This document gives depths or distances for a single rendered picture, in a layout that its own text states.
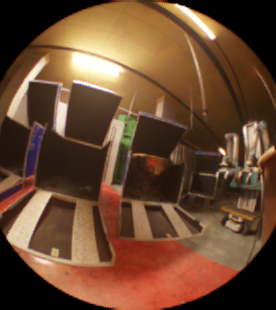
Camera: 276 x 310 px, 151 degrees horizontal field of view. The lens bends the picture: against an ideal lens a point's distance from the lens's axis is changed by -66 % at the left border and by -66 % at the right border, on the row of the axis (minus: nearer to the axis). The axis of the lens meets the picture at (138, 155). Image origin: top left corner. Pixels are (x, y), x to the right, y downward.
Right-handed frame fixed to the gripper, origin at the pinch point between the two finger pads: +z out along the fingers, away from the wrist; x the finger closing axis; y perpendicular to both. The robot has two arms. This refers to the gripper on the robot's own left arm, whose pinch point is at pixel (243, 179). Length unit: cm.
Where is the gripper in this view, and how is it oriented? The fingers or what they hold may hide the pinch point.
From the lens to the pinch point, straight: 133.7
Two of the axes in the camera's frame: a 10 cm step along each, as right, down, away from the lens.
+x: -0.9, -0.2, -10.0
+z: -5.7, 8.2, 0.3
